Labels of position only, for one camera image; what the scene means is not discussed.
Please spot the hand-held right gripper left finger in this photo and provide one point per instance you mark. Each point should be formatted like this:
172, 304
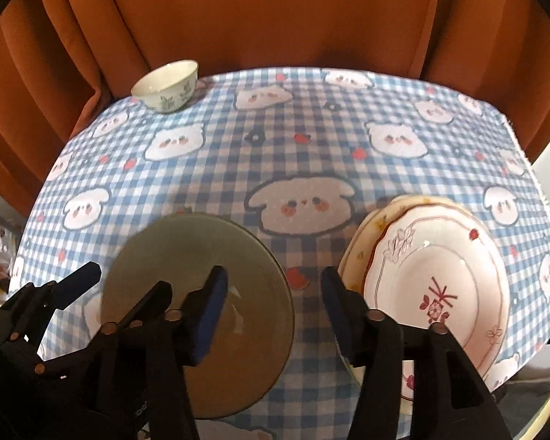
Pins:
211, 311

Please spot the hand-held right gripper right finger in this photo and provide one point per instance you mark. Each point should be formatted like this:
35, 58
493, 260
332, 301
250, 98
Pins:
337, 316

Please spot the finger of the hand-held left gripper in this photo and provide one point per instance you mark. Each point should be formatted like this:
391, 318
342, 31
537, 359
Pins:
75, 284

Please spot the yellow floral plate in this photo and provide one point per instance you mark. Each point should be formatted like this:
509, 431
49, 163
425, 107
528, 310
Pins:
355, 252

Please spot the white bowl with leaf print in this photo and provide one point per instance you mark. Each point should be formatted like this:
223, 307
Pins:
165, 247
162, 80

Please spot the pink scalloped plate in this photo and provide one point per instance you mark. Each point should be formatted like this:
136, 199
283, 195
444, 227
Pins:
440, 261

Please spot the blue checked tablecloth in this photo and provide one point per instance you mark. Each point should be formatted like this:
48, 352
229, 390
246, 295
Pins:
256, 156

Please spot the orange curtain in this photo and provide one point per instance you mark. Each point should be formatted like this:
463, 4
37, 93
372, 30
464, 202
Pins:
275, 9

